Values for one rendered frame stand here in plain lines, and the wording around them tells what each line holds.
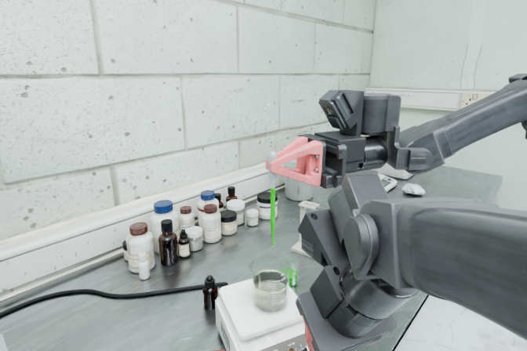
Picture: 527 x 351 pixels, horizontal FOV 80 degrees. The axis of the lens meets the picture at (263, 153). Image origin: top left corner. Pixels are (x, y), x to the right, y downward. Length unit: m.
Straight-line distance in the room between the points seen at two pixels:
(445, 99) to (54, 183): 1.59
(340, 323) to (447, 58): 1.56
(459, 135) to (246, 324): 0.44
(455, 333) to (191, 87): 0.86
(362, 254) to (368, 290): 0.07
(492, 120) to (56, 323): 0.84
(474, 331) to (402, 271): 0.53
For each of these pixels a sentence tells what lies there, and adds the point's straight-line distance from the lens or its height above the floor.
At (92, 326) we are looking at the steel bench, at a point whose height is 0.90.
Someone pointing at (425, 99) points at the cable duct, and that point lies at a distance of 1.78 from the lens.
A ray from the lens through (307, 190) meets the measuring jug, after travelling 1.17.
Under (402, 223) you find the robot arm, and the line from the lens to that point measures 0.23.
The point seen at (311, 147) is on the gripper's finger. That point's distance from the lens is 0.46.
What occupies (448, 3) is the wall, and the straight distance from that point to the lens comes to 1.84.
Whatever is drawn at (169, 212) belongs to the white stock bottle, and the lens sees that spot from 0.86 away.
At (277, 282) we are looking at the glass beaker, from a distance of 0.52.
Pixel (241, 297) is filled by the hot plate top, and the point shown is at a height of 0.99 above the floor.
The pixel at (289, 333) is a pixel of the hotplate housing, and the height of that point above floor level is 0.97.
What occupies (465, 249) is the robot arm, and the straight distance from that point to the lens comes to 0.20.
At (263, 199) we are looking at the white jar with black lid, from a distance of 1.00.
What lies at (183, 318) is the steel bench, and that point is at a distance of 0.70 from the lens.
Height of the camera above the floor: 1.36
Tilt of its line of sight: 14 degrees down
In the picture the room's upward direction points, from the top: straight up
